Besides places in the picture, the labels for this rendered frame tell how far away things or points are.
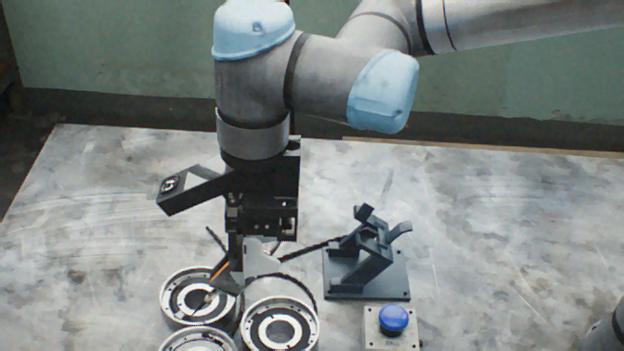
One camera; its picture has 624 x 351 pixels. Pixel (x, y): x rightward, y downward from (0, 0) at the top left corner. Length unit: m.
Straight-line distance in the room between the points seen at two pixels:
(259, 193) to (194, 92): 1.90
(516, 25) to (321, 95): 0.20
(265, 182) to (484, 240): 0.50
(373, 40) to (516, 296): 0.55
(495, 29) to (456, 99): 1.95
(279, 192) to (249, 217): 0.05
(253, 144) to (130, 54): 1.95
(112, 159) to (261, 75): 0.67
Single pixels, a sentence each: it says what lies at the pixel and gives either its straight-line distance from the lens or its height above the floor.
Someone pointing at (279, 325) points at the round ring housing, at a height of 0.82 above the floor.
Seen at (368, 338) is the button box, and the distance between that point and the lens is 0.90.
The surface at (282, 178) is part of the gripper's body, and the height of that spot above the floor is 1.10.
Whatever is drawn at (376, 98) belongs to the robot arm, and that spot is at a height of 1.24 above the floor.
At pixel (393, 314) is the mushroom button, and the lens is 0.89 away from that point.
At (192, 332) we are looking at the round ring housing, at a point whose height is 0.83.
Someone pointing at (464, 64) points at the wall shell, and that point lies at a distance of 2.54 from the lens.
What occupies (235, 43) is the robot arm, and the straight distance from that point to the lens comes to 0.61.
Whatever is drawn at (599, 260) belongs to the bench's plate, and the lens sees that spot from 1.17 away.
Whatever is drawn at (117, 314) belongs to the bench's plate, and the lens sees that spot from 0.99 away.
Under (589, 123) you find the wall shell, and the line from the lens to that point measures 2.82.
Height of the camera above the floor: 1.56
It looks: 40 degrees down
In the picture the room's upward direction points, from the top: 4 degrees clockwise
